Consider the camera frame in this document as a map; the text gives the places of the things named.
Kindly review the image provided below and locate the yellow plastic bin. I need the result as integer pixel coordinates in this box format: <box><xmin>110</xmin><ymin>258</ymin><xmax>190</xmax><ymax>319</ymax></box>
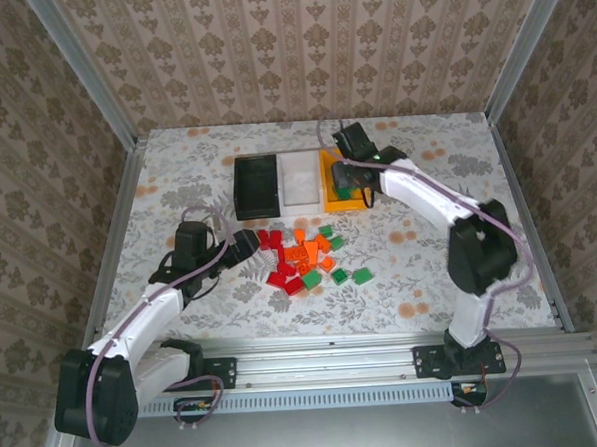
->
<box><xmin>318</xmin><ymin>146</ymin><xmax>369</xmax><ymax>214</ymax></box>

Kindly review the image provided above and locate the floral tablecloth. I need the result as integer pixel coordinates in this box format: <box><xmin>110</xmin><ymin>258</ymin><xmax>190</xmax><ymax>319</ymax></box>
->
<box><xmin>80</xmin><ymin>107</ymin><xmax>560</xmax><ymax>353</ymax></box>

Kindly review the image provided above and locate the aluminium table side rail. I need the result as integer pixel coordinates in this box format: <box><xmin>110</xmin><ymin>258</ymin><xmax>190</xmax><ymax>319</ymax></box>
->
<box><xmin>71</xmin><ymin>138</ymin><xmax>160</xmax><ymax>349</ymax></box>
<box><xmin>487</xmin><ymin>116</ymin><xmax>576</xmax><ymax>337</ymax></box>

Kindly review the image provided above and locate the grey slotted cable duct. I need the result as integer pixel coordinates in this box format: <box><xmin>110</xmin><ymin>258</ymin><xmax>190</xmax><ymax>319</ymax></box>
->
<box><xmin>80</xmin><ymin>380</ymin><xmax>462</xmax><ymax>422</ymax></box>

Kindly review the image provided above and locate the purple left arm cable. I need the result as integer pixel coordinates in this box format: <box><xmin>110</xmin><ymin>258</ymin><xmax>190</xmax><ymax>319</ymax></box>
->
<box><xmin>75</xmin><ymin>203</ymin><xmax>249</xmax><ymax>447</ymax></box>

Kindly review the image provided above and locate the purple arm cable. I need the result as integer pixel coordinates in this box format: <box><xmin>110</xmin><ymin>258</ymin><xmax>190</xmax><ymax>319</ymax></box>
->
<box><xmin>315</xmin><ymin>106</ymin><xmax>544</xmax><ymax>421</ymax></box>
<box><xmin>75</xmin><ymin>203</ymin><xmax>249</xmax><ymax>447</ymax></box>

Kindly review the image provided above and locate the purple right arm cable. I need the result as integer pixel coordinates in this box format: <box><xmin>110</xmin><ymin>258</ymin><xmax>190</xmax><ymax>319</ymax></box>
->
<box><xmin>315</xmin><ymin>106</ymin><xmax>544</xmax><ymax>421</ymax></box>

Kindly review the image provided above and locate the grey metal panel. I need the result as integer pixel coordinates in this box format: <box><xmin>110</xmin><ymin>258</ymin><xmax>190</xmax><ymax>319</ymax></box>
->
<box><xmin>61</xmin><ymin>372</ymin><xmax>597</xmax><ymax>447</ymax></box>

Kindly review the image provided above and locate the white plastic bin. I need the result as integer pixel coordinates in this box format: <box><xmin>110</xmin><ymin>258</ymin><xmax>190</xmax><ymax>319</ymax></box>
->
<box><xmin>276</xmin><ymin>149</ymin><xmax>327</xmax><ymax>216</ymax></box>

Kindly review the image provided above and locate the aluminium frame post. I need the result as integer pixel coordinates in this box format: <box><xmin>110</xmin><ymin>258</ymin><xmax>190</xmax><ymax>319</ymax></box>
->
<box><xmin>479</xmin><ymin>0</ymin><xmax>582</xmax><ymax>125</ymax></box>
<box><xmin>25</xmin><ymin>0</ymin><xmax>140</xmax><ymax>153</ymax></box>

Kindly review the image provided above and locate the black plastic bin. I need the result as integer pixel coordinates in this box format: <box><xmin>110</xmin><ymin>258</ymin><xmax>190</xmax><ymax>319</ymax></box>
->
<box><xmin>230</xmin><ymin>152</ymin><xmax>283</xmax><ymax>222</ymax></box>

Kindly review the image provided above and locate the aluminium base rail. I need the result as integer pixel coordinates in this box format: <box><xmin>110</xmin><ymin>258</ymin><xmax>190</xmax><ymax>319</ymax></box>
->
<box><xmin>59</xmin><ymin>317</ymin><xmax>597</xmax><ymax>403</ymax></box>

